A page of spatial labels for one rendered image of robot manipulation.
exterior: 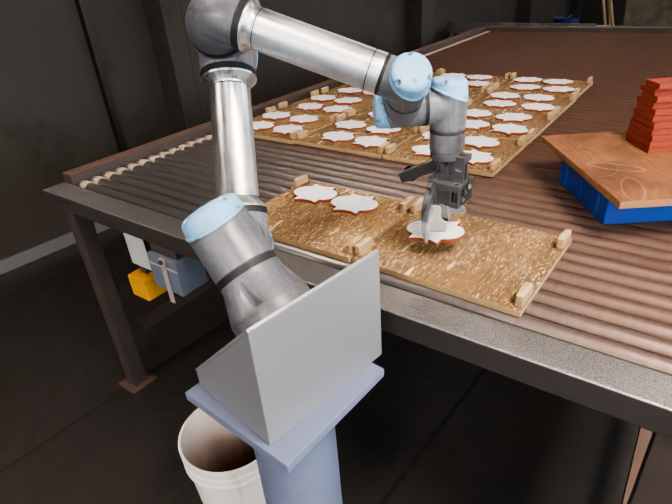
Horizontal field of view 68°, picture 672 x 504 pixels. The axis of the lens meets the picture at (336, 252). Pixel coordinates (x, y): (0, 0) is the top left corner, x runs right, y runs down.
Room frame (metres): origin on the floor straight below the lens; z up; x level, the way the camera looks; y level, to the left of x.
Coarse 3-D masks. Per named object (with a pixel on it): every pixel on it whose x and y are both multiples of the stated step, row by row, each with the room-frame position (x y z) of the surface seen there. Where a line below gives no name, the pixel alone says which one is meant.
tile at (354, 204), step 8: (336, 200) 1.35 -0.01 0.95; (344, 200) 1.35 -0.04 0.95; (352, 200) 1.34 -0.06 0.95; (360, 200) 1.34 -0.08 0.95; (368, 200) 1.34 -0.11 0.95; (336, 208) 1.30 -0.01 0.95; (344, 208) 1.29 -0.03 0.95; (352, 208) 1.29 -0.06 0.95; (360, 208) 1.29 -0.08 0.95; (368, 208) 1.28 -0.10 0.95; (376, 208) 1.29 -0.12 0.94
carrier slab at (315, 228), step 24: (288, 192) 1.47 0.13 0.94; (360, 192) 1.42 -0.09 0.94; (288, 216) 1.29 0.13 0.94; (312, 216) 1.28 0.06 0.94; (336, 216) 1.27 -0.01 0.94; (360, 216) 1.26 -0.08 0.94; (384, 216) 1.25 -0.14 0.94; (288, 240) 1.15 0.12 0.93; (312, 240) 1.14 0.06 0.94; (336, 240) 1.13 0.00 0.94
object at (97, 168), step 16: (464, 32) 4.70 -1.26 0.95; (480, 32) 4.85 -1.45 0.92; (432, 48) 4.08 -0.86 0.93; (336, 80) 3.07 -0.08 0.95; (288, 96) 2.75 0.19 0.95; (304, 96) 2.83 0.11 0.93; (256, 112) 2.53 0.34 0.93; (192, 128) 2.25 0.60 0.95; (208, 128) 2.28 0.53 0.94; (144, 144) 2.06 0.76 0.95; (160, 144) 2.07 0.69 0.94; (176, 144) 2.13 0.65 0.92; (112, 160) 1.89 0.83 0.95; (128, 160) 1.94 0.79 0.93; (64, 176) 1.78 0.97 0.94; (80, 176) 1.78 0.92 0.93
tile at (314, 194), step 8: (296, 192) 1.44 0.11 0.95; (304, 192) 1.43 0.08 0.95; (312, 192) 1.43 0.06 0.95; (320, 192) 1.42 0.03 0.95; (328, 192) 1.42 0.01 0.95; (336, 192) 1.41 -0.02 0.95; (296, 200) 1.39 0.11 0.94; (304, 200) 1.39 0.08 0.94; (312, 200) 1.37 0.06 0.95; (320, 200) 1.37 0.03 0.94; (328, 200) 1.37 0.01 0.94
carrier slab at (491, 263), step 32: (480, 224) 1.16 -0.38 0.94; (352, 256) 1.04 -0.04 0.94; (384, 256) 1.03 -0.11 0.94; (416, 256) 1.02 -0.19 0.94; (448, 256) 1.01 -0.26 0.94; (480, 256) 1.00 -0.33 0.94; (512, 256) 0.99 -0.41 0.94; (544, 256) 0.98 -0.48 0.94; (448, 288) 0.88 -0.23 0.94; (480, 288) 0.87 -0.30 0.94; (512, 288) 0.86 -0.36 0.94
